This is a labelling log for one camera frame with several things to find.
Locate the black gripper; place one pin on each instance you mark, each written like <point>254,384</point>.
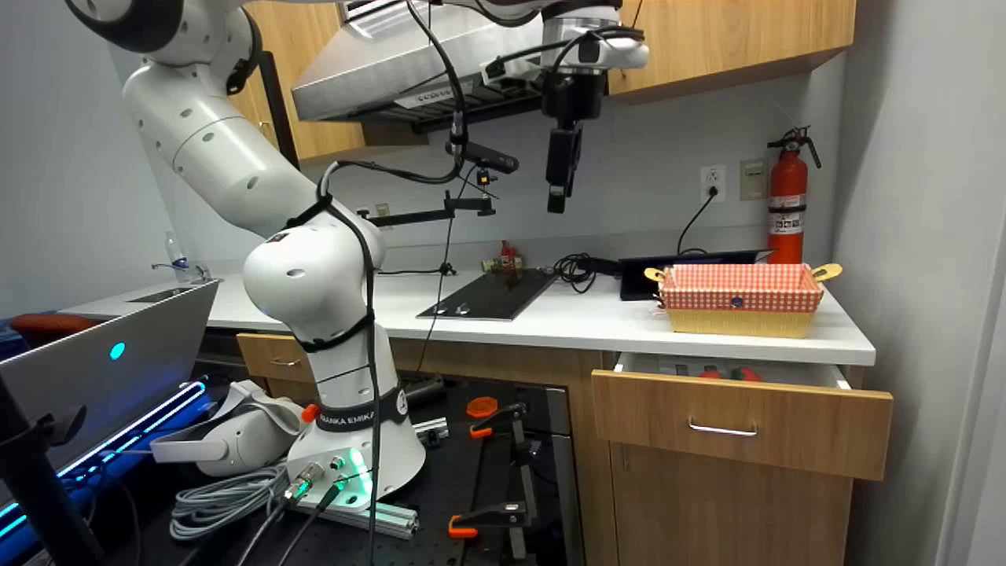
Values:
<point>571,100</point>

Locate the wooden top drawer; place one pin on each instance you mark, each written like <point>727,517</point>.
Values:
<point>808,418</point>

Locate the wooden drawer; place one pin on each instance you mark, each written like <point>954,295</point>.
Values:
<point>276,358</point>
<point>808,418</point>

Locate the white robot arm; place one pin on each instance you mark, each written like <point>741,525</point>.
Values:
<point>317,261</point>

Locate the white kitchen countertop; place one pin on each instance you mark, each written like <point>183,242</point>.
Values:
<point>602,323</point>

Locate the wooden left drawer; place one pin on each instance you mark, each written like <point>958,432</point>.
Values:
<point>276,358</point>

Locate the open silver laptop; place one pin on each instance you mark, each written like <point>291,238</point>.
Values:
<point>117,373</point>

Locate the small red figurine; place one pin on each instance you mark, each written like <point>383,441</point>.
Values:
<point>512,261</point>

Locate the black induction cooktop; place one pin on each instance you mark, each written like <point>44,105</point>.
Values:
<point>494,298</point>

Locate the wooden upper cabinet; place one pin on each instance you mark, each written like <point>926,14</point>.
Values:
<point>725,41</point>

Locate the stainless range hood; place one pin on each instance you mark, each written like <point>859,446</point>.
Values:
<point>386,66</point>

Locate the red fire extinguisher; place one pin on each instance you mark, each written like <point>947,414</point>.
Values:
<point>791,197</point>

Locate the orange black clamp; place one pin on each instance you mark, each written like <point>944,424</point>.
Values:
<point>489,409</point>
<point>468,527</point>

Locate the wooden lower cabinet door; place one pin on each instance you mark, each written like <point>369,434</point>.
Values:
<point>692,511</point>

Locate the orange black clamp lower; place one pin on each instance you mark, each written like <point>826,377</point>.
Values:
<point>468,527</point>

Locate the white VR headset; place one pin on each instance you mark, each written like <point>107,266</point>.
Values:
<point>246,432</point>

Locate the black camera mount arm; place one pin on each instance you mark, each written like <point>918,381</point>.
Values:
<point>481,167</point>

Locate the white wall outlet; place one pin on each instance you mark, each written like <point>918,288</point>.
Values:
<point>714,184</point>

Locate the metal drawer handle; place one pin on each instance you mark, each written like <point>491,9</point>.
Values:
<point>722,432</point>

